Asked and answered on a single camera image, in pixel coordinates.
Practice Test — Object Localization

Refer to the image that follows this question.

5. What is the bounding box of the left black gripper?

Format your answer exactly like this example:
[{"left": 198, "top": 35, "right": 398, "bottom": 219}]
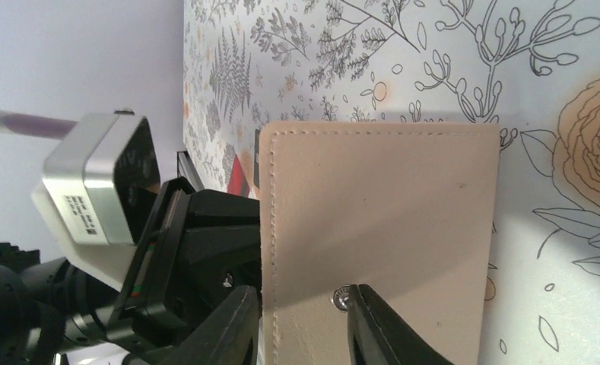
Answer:
[{"left": 106, "top": 177, "right": 262, "bottom": 353}]

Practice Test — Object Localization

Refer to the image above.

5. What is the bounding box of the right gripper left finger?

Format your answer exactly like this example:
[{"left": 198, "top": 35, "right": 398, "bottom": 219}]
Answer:
[{"left": 158, "top": 285, "right": 259, "bottom": 364}]

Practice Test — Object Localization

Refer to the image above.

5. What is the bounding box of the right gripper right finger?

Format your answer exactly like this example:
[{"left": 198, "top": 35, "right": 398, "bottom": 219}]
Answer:
[{"left": 347, "top": 284, "right": 452, "bottom": 365}]

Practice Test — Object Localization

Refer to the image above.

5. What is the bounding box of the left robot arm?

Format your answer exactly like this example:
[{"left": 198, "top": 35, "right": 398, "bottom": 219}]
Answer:
[{"left": 0, "top": 178, "right": 262, "bottom": 364}]

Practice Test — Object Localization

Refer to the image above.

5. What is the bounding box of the red card left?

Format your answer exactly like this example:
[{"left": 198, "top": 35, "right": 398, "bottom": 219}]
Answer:
[{"left": 227, "top": 156, "right": 250, "bottom": 197}]

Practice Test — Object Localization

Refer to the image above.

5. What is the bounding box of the floral table mat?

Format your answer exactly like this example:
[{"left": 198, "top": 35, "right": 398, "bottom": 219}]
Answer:
[{"left": 183, "top": 1, "right": 600, "bottom": 364}]

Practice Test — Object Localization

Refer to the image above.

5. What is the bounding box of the aluminium rail frame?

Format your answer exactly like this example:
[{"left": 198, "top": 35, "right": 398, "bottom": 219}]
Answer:
[{"left": 176, "top": 151, "right": 205, "bottom": 191}]

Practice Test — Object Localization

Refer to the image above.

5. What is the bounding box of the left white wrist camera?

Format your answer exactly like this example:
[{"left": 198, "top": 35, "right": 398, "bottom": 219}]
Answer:
[{"left": 32, "top": 111, "right": 160, "bottom": 290}]

